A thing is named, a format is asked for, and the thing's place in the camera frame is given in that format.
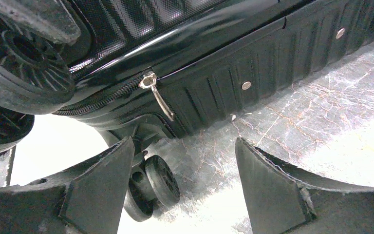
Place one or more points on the silver zipper pull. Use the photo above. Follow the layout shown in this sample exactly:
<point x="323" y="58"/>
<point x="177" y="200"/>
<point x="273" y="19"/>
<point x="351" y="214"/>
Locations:
<point x="148" y="82"/>

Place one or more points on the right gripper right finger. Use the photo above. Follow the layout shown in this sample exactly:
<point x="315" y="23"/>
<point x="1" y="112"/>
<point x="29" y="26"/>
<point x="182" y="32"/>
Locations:
<point x="282" y="198"/>

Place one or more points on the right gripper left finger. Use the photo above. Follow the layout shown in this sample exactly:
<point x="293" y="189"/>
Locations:
<point x="86" y="198"/>

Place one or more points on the black suitcase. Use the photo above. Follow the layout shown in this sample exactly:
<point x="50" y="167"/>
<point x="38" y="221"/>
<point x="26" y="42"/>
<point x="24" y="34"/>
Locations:
<point x="84" y="59"/>

